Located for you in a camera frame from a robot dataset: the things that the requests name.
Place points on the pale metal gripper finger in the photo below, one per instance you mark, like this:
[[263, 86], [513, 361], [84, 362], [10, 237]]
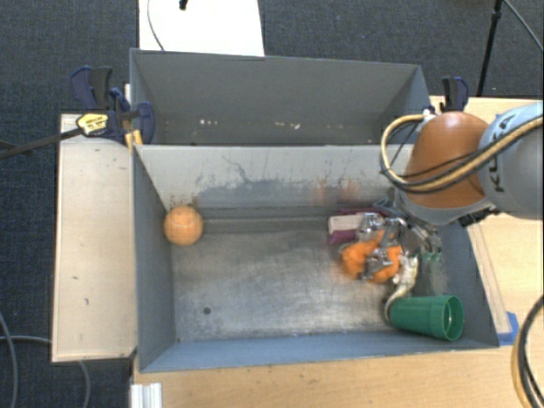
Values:
[[378, 264], [369, 226]]

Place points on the orange soft toy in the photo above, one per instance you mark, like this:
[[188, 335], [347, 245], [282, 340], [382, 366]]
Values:
[[353, 259]]

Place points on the purple and white box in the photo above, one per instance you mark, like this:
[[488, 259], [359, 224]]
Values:
[[342, 227]]

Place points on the white toy animal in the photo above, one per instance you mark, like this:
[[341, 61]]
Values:
[[408, 272]]

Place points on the green plastic cup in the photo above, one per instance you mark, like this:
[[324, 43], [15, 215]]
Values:
[[421, 316]]

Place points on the grey metal bin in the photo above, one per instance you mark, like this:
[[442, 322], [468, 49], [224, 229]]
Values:
[[263, 279]]

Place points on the orange ball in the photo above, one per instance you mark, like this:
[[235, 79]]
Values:
[[183, 225]]

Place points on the pale wood board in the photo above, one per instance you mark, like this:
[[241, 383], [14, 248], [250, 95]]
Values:
[[93, 245]]

